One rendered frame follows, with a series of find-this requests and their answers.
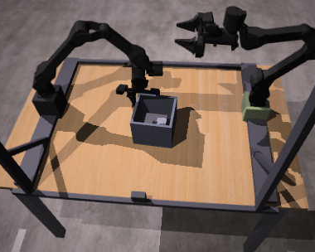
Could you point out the white flat plate with hole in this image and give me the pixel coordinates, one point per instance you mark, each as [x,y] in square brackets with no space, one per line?
[156,119]

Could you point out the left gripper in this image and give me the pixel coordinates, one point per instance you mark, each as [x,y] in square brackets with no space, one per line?
[138,86]

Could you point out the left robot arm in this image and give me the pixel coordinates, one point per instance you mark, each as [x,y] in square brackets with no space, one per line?
[78,36]

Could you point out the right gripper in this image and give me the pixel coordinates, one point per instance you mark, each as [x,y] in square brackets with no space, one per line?
[198,46]

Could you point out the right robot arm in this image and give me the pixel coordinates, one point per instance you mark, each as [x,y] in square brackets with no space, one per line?
[255,37]

